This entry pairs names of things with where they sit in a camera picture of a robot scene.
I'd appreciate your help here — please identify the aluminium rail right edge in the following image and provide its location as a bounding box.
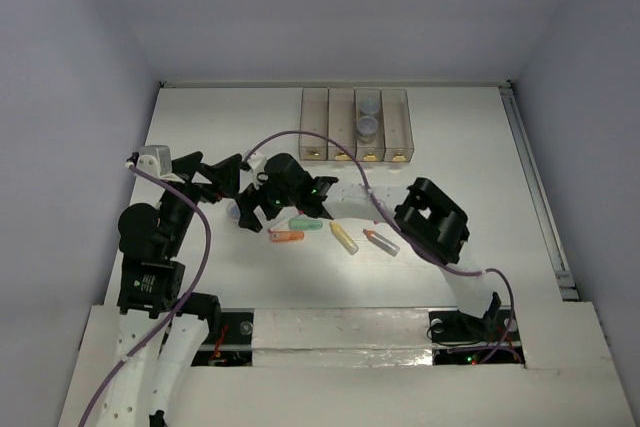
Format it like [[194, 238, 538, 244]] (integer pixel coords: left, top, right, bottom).
[[498, 85, 581, 302]]

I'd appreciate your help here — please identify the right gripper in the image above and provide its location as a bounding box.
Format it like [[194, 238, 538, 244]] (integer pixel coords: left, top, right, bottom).
[[236, 171, 299, 232]]

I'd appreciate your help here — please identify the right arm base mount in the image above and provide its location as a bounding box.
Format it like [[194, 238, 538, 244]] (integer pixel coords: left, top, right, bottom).
[[426, 309, 525, 366]]

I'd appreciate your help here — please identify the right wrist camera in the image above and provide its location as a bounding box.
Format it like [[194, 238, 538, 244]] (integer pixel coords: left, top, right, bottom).
[[240, 152, 267, 174]]

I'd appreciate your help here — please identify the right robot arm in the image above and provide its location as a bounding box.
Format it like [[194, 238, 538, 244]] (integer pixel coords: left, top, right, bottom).
[[236, 153, 501, 339]]

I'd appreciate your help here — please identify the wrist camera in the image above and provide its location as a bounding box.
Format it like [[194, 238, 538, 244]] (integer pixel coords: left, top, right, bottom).
[[240, 152, 267, 174], [125, 145, 173, 179]]

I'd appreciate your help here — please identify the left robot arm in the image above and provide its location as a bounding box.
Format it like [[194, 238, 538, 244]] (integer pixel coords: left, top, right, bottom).
[[78, 145, 242, 426]]

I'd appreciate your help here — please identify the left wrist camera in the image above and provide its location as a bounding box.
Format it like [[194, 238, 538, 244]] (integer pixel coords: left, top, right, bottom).
[[125, 145, 173, 179]]

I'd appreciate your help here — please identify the orange tipped clear highlighter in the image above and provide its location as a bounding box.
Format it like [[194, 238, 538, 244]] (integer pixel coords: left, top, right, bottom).
[[363, 229, 400, 257]]

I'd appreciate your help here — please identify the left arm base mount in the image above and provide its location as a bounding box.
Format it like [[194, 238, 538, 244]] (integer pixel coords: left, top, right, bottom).
[[191, 310, 254, 367]]

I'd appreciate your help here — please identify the yellow highlighter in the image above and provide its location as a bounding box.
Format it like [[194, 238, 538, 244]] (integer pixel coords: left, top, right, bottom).
[[329, 221, 359, 255]]

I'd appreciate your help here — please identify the green correction tape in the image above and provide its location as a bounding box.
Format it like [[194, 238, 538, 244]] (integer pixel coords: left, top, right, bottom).
[[288, 217, 323, 231]]

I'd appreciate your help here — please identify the clear jar of paper clips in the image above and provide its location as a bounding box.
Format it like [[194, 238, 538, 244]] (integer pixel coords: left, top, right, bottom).
[[356, 115, 379, 143]]

